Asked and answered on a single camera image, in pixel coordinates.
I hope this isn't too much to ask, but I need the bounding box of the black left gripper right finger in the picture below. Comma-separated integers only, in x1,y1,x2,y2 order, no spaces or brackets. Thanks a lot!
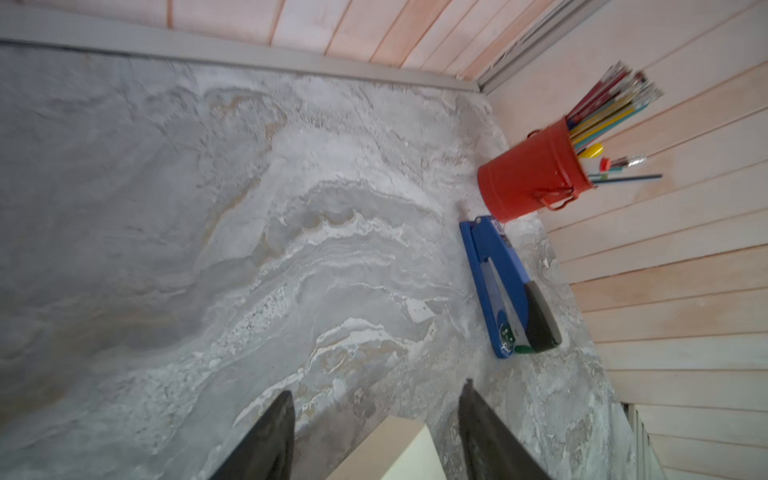
458,379,550,480

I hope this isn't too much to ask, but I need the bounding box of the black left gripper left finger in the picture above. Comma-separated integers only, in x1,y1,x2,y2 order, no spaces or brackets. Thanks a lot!
211,390,296,480

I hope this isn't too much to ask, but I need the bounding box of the cream large gift box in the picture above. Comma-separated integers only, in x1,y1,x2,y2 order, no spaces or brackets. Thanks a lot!
328,416,446,480

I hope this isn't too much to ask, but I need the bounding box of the red pencil cup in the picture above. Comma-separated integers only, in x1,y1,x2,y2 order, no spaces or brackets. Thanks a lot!
477,118,595,223

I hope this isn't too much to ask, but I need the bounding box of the coloured pencils bundle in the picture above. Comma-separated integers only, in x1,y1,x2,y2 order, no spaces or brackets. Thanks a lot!
565,61,664,184

